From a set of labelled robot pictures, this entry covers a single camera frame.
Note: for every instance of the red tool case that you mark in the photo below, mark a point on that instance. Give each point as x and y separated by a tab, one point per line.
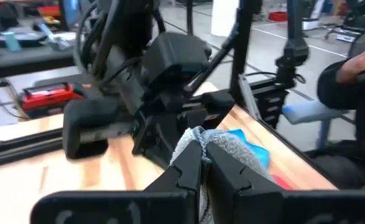
48	98

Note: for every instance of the white building column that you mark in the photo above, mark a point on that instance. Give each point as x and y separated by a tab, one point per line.
224	17

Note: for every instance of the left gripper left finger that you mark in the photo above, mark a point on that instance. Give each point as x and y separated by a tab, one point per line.
188	174

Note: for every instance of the red storage crate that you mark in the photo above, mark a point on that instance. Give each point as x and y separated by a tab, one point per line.
277	16

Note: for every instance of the blue microfiber towel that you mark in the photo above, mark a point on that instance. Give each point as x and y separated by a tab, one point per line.
256	152

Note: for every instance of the pink translucent plastic bin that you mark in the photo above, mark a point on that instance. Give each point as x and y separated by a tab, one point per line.
281	183

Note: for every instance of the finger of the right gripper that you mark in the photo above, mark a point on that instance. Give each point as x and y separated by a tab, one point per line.
146	140
169	143

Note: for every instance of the grey side desk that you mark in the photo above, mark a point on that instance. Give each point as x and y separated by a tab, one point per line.
23	60

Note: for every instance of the grey microfiber towel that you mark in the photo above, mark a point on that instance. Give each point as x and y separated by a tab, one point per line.
232	149

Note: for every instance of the black clamp mount pole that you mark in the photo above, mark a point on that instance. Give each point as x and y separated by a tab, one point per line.
294	56

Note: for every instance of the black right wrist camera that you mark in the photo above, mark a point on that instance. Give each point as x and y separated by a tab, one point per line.
176	59

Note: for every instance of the blue padded stool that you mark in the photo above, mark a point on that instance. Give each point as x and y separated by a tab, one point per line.
312	112

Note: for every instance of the person's hand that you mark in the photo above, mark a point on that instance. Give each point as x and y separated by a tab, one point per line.
359	62

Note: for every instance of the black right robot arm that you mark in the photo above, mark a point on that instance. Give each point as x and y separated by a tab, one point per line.
120	46

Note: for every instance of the person's forearm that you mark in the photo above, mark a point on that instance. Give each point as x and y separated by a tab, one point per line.
328	84

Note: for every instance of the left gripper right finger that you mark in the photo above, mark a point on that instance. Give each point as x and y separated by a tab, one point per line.
225	183

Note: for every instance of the small teal box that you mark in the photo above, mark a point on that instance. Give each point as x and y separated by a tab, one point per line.
10	41

